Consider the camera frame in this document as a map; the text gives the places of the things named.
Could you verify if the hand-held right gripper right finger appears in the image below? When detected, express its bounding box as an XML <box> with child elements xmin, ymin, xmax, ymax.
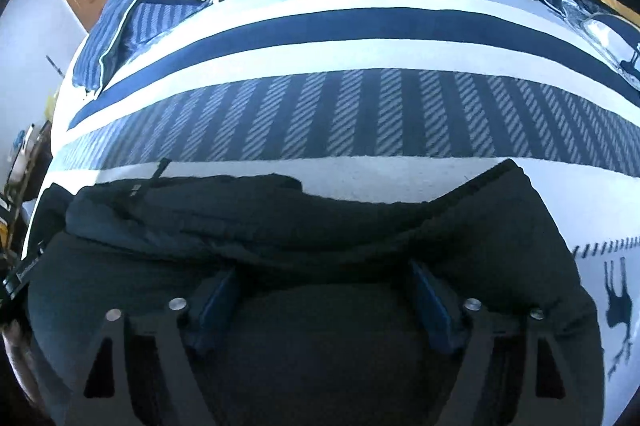
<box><xmin>407</xmin><ymin>258</ymin><xmax>587</xmax><ymax>426</ymax></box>

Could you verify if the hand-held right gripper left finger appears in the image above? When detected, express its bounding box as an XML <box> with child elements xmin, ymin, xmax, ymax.
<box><xmin>65</xmin><ymin>268</ymin><xmax>242</xmax><ymax>426</ymax></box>

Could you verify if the black jacket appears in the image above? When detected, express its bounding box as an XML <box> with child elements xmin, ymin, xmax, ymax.
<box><xmin>27</xmin><ymin>158</ymin><xmax>607</xmax><ymax>426</ymax></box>

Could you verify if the person's left forearm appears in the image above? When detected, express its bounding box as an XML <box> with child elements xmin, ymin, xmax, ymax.
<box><xmin>0</xmin><ymin>321</ymin><xmax>45</xmax><ymax>413</ymax></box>

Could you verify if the cluttered shelf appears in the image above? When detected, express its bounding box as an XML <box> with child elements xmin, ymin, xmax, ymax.
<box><xmin>0</xmin><ymin>56</ymin><xmax>63</xmax><ymax>257</ymax></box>

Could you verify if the blue striped pillow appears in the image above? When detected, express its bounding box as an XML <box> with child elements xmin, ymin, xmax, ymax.
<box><xmin>71</xmin><ymin>0</ymin><xmax>211</xmax><ymax>99</ymax></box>

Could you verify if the blue white striped bedspread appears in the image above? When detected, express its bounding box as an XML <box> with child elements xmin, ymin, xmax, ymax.
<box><xmin>22</xmin><ymin>0</ymin><xmax>640</xmax><ymax>426</ymax></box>

